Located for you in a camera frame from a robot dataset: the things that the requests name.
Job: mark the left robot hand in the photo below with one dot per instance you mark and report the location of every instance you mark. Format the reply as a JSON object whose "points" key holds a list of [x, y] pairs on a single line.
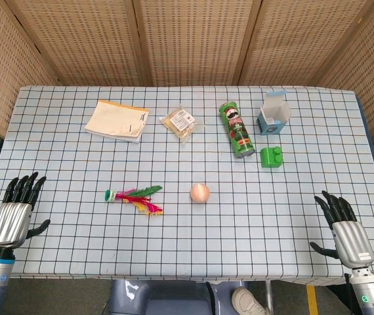
{"points": [[9, 219]]}

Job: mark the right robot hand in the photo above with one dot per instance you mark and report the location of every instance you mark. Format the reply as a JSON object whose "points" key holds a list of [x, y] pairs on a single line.
{"points": [[351, 234]]}

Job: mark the colourful feather shuttlecock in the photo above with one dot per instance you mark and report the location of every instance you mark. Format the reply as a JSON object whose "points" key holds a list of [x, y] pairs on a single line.
{"points": [[134, 198]]}

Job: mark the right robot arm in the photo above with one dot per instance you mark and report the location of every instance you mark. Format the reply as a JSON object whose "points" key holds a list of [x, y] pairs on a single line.
{"points": [[369, 290]]}

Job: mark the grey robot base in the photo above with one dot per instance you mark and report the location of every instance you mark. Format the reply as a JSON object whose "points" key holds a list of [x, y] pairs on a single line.
{"points": [[174, 298]]}

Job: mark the green toy building block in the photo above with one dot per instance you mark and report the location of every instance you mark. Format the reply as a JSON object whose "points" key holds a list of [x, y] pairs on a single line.
{"points": [[271, 157]]}

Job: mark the white shoe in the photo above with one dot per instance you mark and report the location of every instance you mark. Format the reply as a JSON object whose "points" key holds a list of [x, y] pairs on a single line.
{"points": [[247, 302]]}

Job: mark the open blue white carton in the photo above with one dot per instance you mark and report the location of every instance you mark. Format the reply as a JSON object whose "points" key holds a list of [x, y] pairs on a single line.
{"points": [[274, 118]]}

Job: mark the cream paper notepad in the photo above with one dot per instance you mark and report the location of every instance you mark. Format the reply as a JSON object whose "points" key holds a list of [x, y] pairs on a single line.
{"points": [[116, 121]]}

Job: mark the green Pringles can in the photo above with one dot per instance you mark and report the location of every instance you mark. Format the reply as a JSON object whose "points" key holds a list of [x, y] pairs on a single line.
{"points": [[237, 129]]}

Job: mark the orange ball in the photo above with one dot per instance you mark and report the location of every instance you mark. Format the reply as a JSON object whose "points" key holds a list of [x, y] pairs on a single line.
{"points": [[200, 193]]}

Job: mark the blue checkered tablecloth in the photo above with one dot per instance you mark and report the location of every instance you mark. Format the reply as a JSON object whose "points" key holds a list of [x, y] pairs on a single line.
{"points": [[187, 229]]}

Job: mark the packaged yellow snack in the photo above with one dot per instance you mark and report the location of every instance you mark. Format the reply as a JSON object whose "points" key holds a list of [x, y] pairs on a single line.
{"points": [[180, 122]]}

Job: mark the woven bamboo folding screen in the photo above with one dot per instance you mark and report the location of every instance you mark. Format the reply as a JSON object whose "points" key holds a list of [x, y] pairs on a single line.
{"points": [[187, 39]]}

